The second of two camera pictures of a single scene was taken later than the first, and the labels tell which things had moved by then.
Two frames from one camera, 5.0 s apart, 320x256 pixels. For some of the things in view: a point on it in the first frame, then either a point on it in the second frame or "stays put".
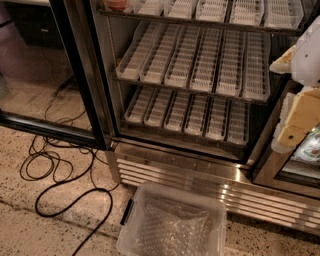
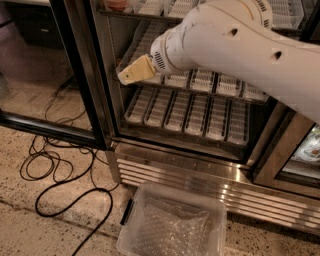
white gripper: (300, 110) → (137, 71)
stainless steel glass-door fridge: (188, 98) stays put
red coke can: (117, 4) stays put
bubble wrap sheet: (169, 228) stays put
